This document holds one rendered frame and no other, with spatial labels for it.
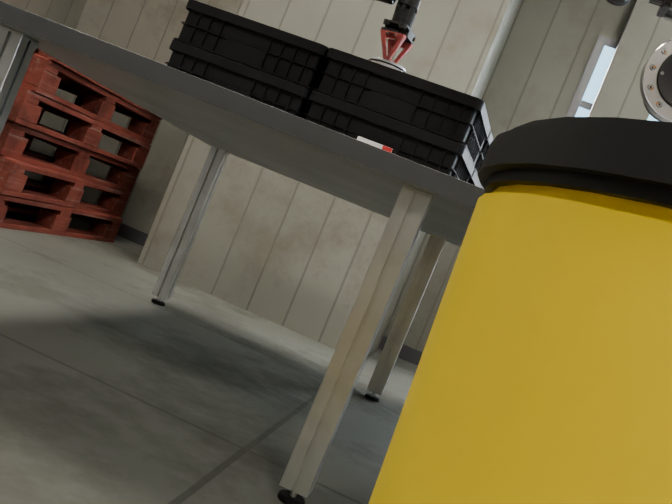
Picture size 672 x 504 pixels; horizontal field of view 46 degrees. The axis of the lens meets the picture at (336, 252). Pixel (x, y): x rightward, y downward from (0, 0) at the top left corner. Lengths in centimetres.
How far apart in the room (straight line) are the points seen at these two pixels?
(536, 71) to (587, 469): 461
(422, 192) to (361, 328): 29
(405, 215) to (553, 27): 349
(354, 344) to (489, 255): 121
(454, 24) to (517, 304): 378
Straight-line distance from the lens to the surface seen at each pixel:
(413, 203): 153
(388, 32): 211
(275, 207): 398
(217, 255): 404
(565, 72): 487
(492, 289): 32
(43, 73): 356
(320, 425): 157
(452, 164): 184
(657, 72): 193
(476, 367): 32
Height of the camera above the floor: 52
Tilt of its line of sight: 1 degrees down
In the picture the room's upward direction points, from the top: 22 degrees clockwise
